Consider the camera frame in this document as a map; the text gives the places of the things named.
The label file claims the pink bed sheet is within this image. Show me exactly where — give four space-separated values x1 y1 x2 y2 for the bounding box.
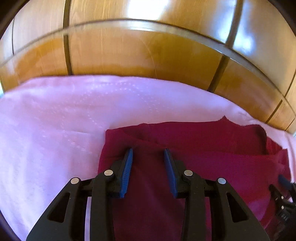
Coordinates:
1 76 295 240

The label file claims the dark red knit sweater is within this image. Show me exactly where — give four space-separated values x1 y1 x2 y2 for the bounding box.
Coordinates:
98 118 291 240

